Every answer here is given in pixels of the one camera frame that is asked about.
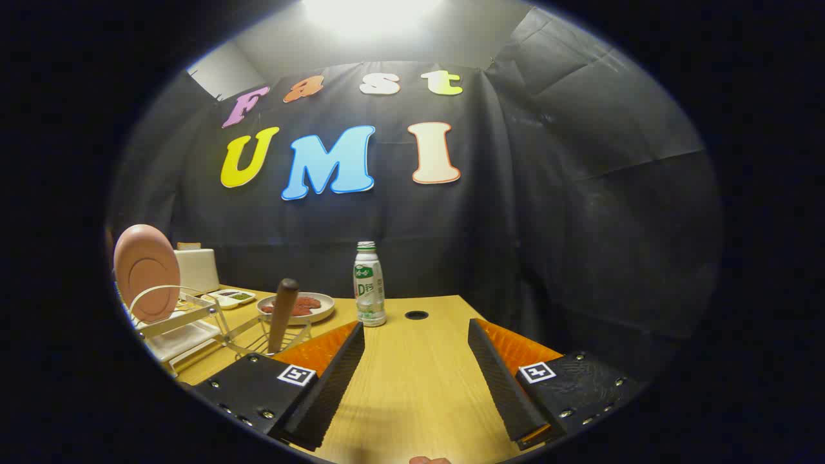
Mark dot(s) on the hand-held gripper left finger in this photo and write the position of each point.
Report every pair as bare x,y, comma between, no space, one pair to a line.
335,380

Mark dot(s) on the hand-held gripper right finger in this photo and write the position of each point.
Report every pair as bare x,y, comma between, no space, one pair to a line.
499,380

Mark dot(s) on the pink plate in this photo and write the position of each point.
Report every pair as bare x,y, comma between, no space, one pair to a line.
145,270

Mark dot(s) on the beige plate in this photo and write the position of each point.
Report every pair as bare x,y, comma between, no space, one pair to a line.
325,310

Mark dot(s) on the white divided dish with beans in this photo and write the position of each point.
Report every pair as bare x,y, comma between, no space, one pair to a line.
231,298

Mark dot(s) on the brown sausage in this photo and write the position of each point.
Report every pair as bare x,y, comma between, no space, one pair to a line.
309,301
301,311

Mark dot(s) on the white drink bottle green cap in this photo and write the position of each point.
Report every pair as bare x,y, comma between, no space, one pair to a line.
369,290

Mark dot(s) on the white drip tray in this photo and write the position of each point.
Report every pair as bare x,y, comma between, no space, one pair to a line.
184,341

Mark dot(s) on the white toaster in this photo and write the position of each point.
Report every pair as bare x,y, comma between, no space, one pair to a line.
198,270

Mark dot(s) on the toast slice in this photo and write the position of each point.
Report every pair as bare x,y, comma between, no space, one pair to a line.
189,245

